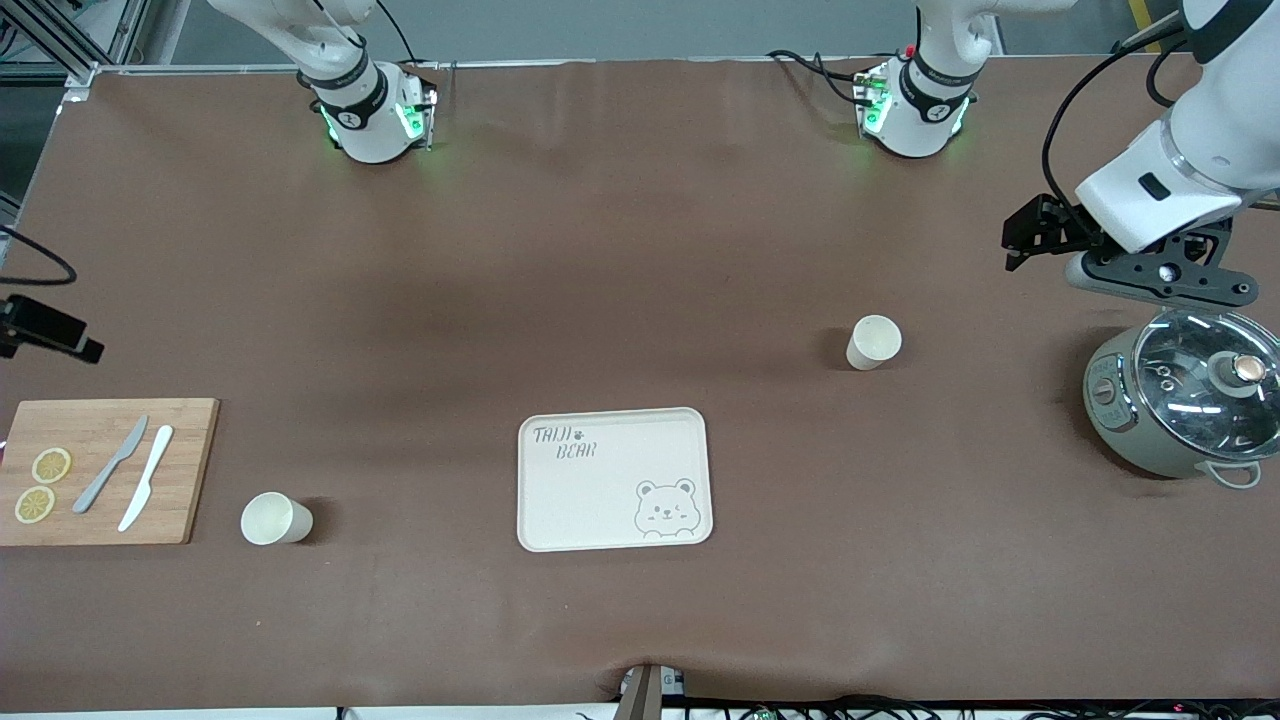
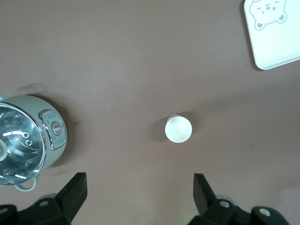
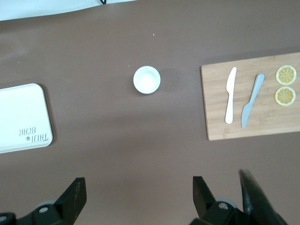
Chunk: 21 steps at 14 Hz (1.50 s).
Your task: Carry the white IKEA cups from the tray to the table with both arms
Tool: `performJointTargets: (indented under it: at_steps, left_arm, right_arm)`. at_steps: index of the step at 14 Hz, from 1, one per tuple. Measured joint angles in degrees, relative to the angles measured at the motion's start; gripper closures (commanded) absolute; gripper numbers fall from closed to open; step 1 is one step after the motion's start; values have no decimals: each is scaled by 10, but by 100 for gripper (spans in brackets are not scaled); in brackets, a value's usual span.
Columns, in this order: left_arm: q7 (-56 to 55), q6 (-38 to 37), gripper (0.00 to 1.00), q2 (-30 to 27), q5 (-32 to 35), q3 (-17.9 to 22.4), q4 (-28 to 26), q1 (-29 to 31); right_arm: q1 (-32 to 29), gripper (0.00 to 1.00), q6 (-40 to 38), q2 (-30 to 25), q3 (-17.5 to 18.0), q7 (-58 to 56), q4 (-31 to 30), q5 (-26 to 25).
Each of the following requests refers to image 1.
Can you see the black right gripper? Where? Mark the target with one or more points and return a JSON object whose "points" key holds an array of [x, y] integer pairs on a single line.
{"points": [[40, 329]]}

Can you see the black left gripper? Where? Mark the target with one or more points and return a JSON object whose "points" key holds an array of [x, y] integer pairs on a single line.
{"points": [[1066, 227]]}

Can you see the white IKEA cup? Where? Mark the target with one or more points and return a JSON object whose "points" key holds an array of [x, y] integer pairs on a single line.
{"points": [[872, 340], [270, 520]]}

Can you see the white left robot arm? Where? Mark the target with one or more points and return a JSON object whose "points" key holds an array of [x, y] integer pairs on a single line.
{"points": [[925, 110]]}

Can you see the lemon slice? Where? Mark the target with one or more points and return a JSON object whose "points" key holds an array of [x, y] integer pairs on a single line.
{"points": [[51, 465], [34, 504]]}

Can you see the grey plastic knife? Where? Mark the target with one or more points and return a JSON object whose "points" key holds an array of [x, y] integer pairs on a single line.
{"points": [[110, 465]]}

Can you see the white plastic knife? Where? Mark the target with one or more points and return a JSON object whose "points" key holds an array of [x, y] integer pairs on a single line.
{"points": [[150, 470]]}

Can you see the bamboo cutting board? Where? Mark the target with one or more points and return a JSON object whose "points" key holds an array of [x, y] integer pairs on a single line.
{"points": [[190, 470]]}

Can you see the glass rice cooker lid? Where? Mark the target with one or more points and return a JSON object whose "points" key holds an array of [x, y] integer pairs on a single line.
{"points": [[1180, 400]]}

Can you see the pale green rice cooker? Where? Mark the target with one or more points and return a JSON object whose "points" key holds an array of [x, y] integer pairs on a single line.
{"points": [[1130, 440]]}

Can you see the white bear print tray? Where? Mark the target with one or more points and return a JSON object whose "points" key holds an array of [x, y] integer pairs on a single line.
{"points": [[600, 500]]}

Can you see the aluminium frame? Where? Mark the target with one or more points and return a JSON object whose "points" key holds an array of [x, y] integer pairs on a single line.
{"points": [[60, 35]]}

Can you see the grey metal post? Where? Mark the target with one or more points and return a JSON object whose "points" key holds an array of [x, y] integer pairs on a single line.
{"points": [[645, 695]]}

